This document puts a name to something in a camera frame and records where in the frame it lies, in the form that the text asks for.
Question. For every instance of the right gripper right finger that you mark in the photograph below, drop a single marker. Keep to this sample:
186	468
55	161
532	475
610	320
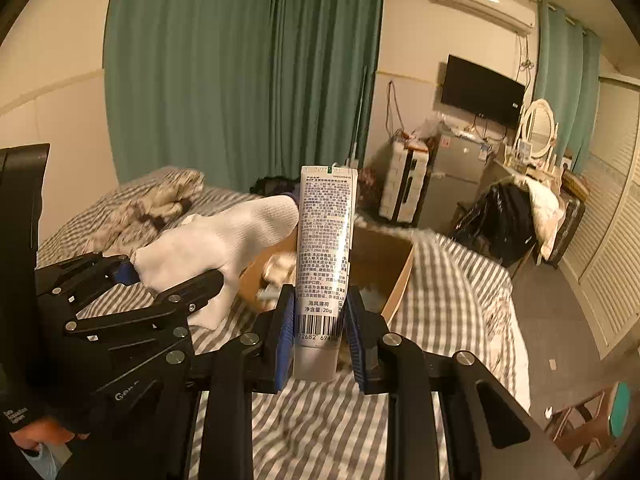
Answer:
445	409

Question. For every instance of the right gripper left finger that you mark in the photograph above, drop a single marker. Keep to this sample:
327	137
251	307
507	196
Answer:
254	362

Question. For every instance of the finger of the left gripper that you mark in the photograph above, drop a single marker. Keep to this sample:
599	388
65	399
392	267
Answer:
82	279
178	302

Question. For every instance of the white sock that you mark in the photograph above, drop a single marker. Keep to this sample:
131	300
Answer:
226	242

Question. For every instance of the white cream tube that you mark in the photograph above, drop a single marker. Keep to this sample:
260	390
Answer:
327	200

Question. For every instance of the person left hand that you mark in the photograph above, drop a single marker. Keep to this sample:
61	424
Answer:
44	430

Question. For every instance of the floral patterned blanket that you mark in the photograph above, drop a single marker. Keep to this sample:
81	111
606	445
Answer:
137	222

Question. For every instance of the wooden stool teal seat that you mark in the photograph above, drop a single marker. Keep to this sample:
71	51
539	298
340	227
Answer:
591	427

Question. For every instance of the open cardboard box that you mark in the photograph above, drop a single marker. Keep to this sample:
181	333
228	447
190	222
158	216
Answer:
380	262

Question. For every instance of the white louvred wardrobe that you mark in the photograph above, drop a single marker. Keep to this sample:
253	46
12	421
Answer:
601	262

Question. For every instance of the green curtain left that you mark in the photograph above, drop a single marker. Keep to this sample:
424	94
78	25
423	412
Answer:
239	89

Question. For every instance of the green curtain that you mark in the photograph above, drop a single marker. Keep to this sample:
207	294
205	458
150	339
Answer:
239	89
568	70

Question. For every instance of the chair with piled clothes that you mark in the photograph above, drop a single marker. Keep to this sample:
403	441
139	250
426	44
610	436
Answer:
512	217

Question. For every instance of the white suitcase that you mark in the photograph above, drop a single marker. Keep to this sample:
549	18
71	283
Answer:
404	181

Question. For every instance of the dark suitcase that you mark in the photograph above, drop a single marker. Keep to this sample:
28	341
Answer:
574	211

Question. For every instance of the silver mini fridge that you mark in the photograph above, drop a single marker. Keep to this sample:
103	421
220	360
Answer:
454	171

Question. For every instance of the oval white vanity mirror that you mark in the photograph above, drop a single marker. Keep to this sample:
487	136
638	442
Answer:
537	131

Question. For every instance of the green curtain right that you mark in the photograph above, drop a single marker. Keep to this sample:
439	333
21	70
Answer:
568	70

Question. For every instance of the white air conditioner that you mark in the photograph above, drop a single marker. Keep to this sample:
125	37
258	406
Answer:
508	13

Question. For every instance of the black wall television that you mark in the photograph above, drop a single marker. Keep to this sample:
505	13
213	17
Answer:
482	92

